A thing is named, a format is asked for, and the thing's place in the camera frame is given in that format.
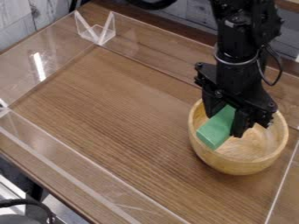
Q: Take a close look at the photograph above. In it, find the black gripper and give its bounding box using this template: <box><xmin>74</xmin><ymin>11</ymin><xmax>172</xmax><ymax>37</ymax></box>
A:
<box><xmin>193</xmin><ymin>59</ymin><xmax>277</xmax><ymax>138</ymax></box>

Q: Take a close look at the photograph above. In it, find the green rectangular block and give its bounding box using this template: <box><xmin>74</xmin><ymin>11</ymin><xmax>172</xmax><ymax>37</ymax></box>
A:
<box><xmin>196</xmin><ymin>105</ymin><xmax>236</xmax><ymax>151</ymax></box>

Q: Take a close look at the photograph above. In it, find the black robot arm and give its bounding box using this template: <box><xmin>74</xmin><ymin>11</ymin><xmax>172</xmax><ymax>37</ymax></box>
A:
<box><xmin>193</xmin><ymin>0</ymin><xmax>284</xmax><ymax>137</ymax></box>

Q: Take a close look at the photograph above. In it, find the brown wooden bowl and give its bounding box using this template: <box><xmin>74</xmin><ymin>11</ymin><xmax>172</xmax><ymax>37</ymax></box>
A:
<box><xmin>188</xmin><ymin>100</ymin><xmax>288</xmax><ymax>175</ymax></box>

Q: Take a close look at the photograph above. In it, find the clear acrylic tray wall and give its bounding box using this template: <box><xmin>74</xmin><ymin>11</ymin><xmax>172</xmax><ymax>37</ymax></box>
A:
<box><xmin>0</xmin><ymin>10</ymin><xmax>299</xmax><ymax>224</ymax></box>

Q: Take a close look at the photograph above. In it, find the black cable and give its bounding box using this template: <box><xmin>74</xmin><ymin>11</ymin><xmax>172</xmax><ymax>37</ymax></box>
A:
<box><xmin>0</xmin><ymin>198</ymin><xmax>56</xmax><ymax>224</ymax></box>

